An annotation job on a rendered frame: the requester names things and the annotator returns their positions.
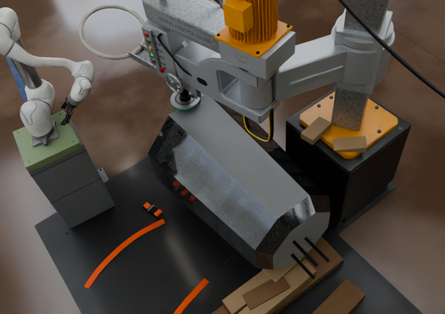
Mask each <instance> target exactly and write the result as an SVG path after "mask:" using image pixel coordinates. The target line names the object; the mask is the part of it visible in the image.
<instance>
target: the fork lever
mask: <svg viewBox="0 0 445 314"><path fill-rule="evenodd" d="M140 46H141V47H142V50H141V51H140V52H139V53H137V54H133V53H132V52H130V51H129V52H128V53H129V54H130V58H132V59H133V60H136V61H137V62H139V63H141V64H142V65H144V66H146V67H147V68H150V69H151V70H153V71H154V72H156V73H158V72H157V69H156V66H154V65H153V64H151V61H150V57H149V53H148V49H147V47H146V46H145V45H143V44H141V43H140ZM182 86H183V88H184V89H186V90H188V91H189V92H190V88H189V85H187V84H185V83H182ZM197 96H198V97H200V98H201V92H200V91H197Z"/></svg>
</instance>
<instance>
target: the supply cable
mask: <svg viewBox="0 0 445 314"><path fill-rule="evenodd" d="M339 2H340V3H341V4H342V5H343V6H344V7H345V8H346V9H347V11H348V12H349V13H350V14H351V15H352V16H353V17H354V18H355V19H356V20H357V21H358V22H359V23H360V24H361V25H362V26H363V27H364V28H365V29H366V30H367V31H368V32H369V33H370V34H371V35H372V36H373V37H374V38H375V39H376V40H377V41H378V42H379V43H380V44H381V45H382V46H383V47H384V48H385V49H386V50H387V51H388V52H389V53H390V54H391V55H392V56H393V57H394V58H395V59H397V60H398V61H399V62H400V63H401V64H402V65H404V67H406V68H407V69H408V70H409V71H410V72H411V73H413V74H414V75H415V76H416V77H418V78H419V79H420V80H421V81H422V82H424V83H425V84H426V85H427V86H429V87H430V88H431V89H432V90H434V91H435V92H437V94H439V95H440V96H442V97H443V98H445V93H444V92H442V91H441V90H439V89H438V88H437V87H436V86H435V85H433V84H432V83H430V82H429V81H428V80H427V79H426V78H424V77H423V76H422V75H420V74H419V73H418V72H417V71H416V70H415V69H414V68H412V67H411V66H410V65H409V64H408V63H406V61H404V59H402V58H401V57H400V56H399V55H398V54H397V53H396V52H395V51H393V50H392V49H391V48H390V47H389V46H388V45H387V44H386V43H385V42H384V41H383V40H382V39H380V37H378V35H376V33H375V32H374V31H373V30H372V29H371V28H370V27H369V26H368V25H367V24H366V23H365V22H364V21H363V20H362V19H361V18H360V17H359V16H358V15H357V14H356V13H355V11H354V10H353V9H352V8H351V7H350V6H349V5H348V4H347V2H345V0H339Z"/></svg>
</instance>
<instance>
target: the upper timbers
mask: <svg viewBox="0 0 445 314"><path fill-rule="evenodd" d="M302 263H303V265H304V266H305V267H306V268H307V269H308V270H309V271H310V272H311V273H312V274H313V275H314V277H316V275H317V271H316V270H315V269H314V268H313V267H312V266H311V265H310V264H309V263H308V262H307V261H306V260H305V259H304V261H302ZM284 278H285V280H286V282H287V283H288V284H289V287H290V288H289V289H287V290H285V291H284V292H282V293H280V294H279V295H277V296H275V297H273V298H271V299H269V300H268V301H266V302H264V303H263V304H261V305H259V306H257V307H255V308H253V309H252V310H250V309H249V307H248V305H247V304H246V302H245V300H244V298H243V296H242V295H243V294H245V293H247V292H249V291H250V290H252V289H254V288H256V287H258V286H260V285H262V284H263V283H265V282H267V281H268V280H270V279H271V278H270V277H269V276H268V275H267V274H266V273H265V272H264V271H261V272H260V273H258V274H257V275H255V276H254V277H253V278H252V279H250V280H249V281H247V282H246V283H245V284H243V285H242V286H240V287H239V288H238V289H237V290H235V291H234V292H232V293H231V294H230V295H229V296H227V297H226V298H224V299H223V300H222V304H223V307H224V308H225V309H226V311H227V312H228V314H272V313H274V312H275V311H276V310H277V309H279V308H280V307H281V306H282V305H283V304H284V303H286V302H287V301H288V300H289V299H291V298H292V297H293V296H294V295H295V294H296V293H298V292H299V291H300V290H301V289H303V288H304V287H305V286H306V285H307V284H308V283H310V282H311V281H312V280H313V279H312V278H311V277H310V275H308V273H306V271H304V269H302V267H301V266H300V265H299V264H298V263H297V264H296V265H295V266H294V267H293V268H292V269H291V270H290V271H288V273H286V275H284Z"/></svg>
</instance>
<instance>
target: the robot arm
mask: <svg viewBox="0 0 445 314"><path fill-rule="evenodd" d="M20 36H21V32H20V28H19V22H18V17H17V14H16V12H14V10H12V9H10V8H8V7H3V8H0V54H2V55H4V56H6V57H8V58H11V59H13V61H14V63H15V65H16V67H17V69H18V71H19V72H20V74H21V76H22V78H23V79H24V81H25V83H26V86H25V91H26V96H27V100H28V101H27V102H25V103H24V104H23V105H22V106H21V109H20V116H21V120H22V122H23V124H24V125H25V127H26V129H27V130H28V131H29V133H30V134H31V137H32V146H33V147H36V146H38V145H39V144H44V146H48V141H51V140H56V139H58V138H59V136H58V133H57V130H56V122H55V121H50V112H51V109H52V106H53V104H54V100H55V95H56V93H55V89H54V87H53V85H52V84H51V83H49V82H48V81H46V80H44V79H40V76H39V75H38V72H37V71H36V68H35V67H65V68H67V69H69V70H70V71H71V72H72V76H73V77H74V78H75V81H74V84H73V86H72V90H71V92H70V94H69V95H68V97H66V98H65V102H64V103H63V105H62V106H61V108H63V109H65V108H66V107H67V110H66V111H67V113H66V116H65V119H64V120H63V121H62V122H61V123H60V125H64V126H65V124H66V123H67V124H68V123H69V121H70V118H71V116H72V114H73V112H72V110H73V108H75V107H77V106H78V105H79V104H80V103H81V102H82V101H83V100H84V99H85V98H86V97H87V96H88V95H89V92H90V91H91V83H92V81H93V78H94V75H95V66H94V65H93V63H92V62H90V61H87V60H86V61H83V62H73V61H71V60H68V59H65V58H44V57H36V56H33V55H31V54H29V53H28V52H27V51H26V48H25V46H24V44H23V42H22V40H21V38H20ZM68 110H69V111H68Z"/></svg>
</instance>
